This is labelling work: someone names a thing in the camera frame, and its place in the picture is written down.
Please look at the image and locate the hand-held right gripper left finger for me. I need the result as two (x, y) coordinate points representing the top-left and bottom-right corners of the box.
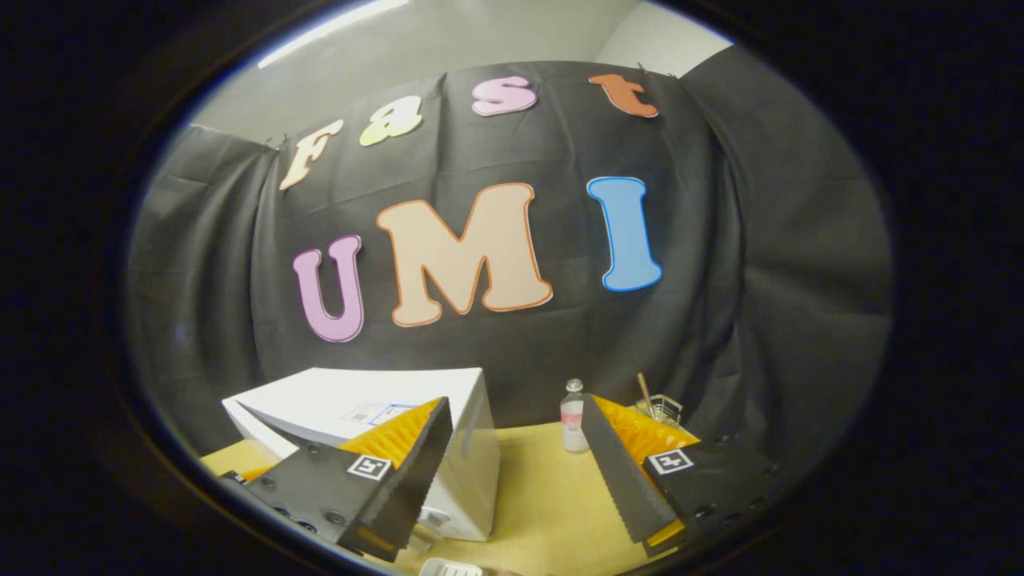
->
(240, 395), (454, 562)

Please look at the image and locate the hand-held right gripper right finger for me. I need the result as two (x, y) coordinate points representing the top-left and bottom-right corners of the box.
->
(580, 392), (782, 559)

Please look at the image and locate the white microwave oven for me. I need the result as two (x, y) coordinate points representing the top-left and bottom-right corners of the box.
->
(222, 367), (502, 543)

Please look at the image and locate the white food tray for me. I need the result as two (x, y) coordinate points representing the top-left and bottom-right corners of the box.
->
(418, 558), (484, 576)

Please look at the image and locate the small clear plastic bottle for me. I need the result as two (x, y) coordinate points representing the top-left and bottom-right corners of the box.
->
(559, 379), (591, 454)

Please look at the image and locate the black backdrop cloth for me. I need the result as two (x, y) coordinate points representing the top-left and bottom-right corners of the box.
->
(126, 44), (893, 481)

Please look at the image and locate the wire mesh basket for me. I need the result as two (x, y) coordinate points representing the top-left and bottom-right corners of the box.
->
(636, 394), (684, 426)

